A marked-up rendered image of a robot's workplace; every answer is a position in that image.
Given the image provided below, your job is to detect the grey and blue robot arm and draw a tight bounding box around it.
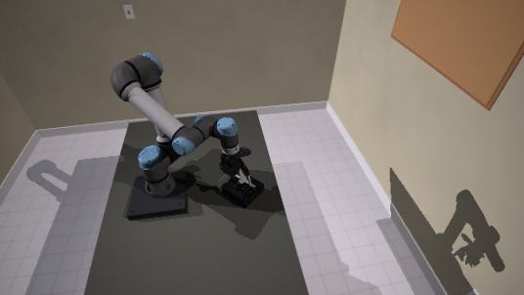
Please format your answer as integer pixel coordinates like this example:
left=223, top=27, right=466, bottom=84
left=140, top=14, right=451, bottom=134
left=110, top=53, right=251, bottom=198

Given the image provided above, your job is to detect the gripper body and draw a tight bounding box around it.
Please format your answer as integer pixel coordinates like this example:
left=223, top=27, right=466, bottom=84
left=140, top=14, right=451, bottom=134
left=220, top=151, right=243, bottom=178

